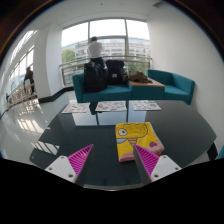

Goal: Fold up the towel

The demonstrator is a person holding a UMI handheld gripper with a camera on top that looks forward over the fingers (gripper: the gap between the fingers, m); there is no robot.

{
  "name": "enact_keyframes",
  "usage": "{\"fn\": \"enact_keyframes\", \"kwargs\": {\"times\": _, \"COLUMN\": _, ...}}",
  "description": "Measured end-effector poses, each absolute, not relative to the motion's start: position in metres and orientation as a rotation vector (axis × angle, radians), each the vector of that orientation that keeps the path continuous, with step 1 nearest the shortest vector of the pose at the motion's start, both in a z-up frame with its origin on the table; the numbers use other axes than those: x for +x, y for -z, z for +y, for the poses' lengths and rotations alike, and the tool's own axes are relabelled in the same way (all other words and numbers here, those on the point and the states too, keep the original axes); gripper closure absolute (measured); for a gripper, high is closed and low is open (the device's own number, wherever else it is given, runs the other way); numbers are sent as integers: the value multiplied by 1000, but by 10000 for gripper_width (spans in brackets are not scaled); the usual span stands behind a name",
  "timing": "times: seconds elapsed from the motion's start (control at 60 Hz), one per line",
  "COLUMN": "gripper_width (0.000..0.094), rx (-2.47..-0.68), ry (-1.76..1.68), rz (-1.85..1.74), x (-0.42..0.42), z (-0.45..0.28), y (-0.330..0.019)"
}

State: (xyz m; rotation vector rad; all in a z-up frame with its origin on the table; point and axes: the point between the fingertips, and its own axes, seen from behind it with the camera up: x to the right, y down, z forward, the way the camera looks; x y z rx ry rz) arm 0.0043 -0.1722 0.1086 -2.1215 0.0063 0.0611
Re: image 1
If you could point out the wooden balustrade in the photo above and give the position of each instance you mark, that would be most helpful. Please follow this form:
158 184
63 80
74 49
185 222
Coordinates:
20 95

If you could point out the boxy black backpack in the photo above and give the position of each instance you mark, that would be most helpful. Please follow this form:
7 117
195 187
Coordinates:
115 71

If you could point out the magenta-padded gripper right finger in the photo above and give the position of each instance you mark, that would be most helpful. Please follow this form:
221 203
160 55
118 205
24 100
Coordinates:
165 166

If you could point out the metal window railing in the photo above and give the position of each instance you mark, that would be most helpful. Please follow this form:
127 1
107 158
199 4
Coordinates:
71 63

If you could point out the person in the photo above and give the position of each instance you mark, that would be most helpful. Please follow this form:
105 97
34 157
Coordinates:
95 48
29 76

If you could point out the printed paper sheet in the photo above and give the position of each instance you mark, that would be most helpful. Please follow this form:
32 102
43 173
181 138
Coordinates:
111 106
146 105
76 108

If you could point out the large black backpack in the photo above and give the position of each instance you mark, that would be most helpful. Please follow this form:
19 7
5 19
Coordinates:
95 78

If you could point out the orange yellow pink printed towel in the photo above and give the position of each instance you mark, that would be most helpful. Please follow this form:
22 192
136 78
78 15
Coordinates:
136 138

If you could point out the teal sofa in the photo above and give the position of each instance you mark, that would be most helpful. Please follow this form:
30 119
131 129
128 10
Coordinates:
116 93

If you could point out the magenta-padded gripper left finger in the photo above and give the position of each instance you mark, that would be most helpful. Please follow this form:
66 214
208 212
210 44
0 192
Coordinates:
63 168

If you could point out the brown bag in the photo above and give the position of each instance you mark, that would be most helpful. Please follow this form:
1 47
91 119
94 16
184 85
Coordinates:
139 76

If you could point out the wooden sofa table top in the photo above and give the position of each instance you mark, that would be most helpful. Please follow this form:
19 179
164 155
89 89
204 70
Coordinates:
150 83

